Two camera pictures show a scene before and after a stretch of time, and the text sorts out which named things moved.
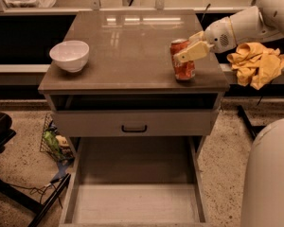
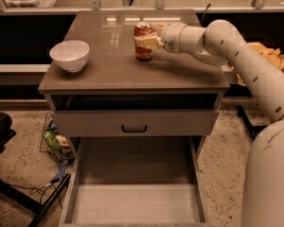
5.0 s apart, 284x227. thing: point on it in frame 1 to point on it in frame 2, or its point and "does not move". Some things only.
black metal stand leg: (43, 209) does not move
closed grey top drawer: (131, 123) does not move
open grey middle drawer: (136, 182) does not move
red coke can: (184, 71) to (140, 29)
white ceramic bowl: (71, 55) does not move
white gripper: (218, 37) to (170, 37)
